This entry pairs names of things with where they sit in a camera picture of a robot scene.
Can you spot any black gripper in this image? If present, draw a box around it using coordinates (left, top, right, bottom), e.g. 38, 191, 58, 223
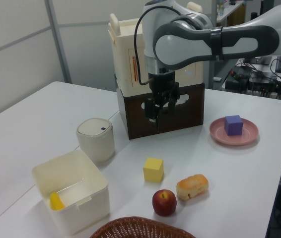
144, 71, 180, 128

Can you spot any yellow cube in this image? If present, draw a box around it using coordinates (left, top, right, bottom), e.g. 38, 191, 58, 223
142, 157, 164, 183

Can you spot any purple cube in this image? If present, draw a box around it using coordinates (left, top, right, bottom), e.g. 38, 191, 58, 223
224, 115, 244, 136

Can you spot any dark brown wooden crate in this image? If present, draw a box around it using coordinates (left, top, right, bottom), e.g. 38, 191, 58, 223
115, 79, 206, 140

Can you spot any cream toy kitchen cabinet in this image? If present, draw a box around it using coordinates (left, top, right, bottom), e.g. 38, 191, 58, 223
108, 1, 205, 95

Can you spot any pink plate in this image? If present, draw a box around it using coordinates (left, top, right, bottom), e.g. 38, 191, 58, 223
209, 117, 259, 146

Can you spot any white lidded canister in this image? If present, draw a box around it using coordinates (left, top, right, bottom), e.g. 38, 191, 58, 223
76, 118, 116, 163

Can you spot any orange bread roll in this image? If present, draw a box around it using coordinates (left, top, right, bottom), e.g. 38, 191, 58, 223
176, 174, 210, 201

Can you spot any black electronics box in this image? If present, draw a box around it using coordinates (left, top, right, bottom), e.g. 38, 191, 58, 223
221, 64, 280, 98

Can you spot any red apple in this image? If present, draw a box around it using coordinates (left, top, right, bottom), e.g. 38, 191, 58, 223
151, 189, 177, 217

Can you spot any white plastic open box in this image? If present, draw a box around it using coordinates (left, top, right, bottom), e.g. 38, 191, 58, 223
31, 149, 111, 236

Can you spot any brown wicker basket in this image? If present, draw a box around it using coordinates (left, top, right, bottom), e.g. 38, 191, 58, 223
89, 216, 196, 238

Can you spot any yellow banana toy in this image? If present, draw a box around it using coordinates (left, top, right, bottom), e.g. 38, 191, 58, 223
49, 191, 65, 211

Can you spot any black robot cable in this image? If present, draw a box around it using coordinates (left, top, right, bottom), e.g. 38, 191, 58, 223
133, 6, 156, 85

